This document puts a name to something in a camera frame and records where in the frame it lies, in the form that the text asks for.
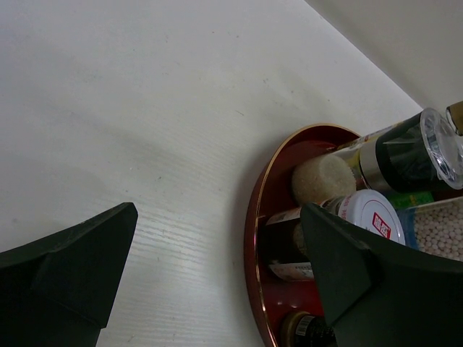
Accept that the jar with white red lid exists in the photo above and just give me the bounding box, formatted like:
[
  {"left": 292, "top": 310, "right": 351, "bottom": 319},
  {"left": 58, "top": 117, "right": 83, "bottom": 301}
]
[{"left": 260, "top": 189, "right": 406, "bottom": 281}]

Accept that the small black cap pepper bottle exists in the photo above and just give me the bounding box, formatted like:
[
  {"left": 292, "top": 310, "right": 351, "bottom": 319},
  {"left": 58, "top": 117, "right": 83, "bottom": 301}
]
[{"left": 280, "top": 312, "right": 338, "bottom": 347}]

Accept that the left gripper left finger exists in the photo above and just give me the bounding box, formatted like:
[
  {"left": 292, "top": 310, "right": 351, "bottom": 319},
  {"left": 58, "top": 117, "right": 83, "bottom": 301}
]
[{"left": 1, "top": 202, "right": 138, "bottom": 346}]

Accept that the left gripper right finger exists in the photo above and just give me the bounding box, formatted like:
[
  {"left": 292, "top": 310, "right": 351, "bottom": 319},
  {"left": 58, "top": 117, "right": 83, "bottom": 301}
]
[{"left": 300, "top": 203, "right": 462, "bottom": 346}]

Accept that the salt grinder black cap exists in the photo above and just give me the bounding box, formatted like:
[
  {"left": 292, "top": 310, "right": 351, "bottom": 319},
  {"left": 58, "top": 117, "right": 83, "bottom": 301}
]
[{"left": 292, "top": 108, "right": 462, "bottom": 205}]

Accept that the silver lid tall canister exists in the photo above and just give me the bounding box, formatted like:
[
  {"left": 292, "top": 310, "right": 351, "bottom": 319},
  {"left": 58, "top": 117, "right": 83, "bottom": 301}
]
[{"left": 397, "top": 197, "right": 463, "bottom": 262}]

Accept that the red round tray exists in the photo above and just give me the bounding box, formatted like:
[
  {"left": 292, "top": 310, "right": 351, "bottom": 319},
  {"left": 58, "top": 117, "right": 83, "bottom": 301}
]
[{"left": 244, "top": 124, "right": 357, "bottom": 346}]

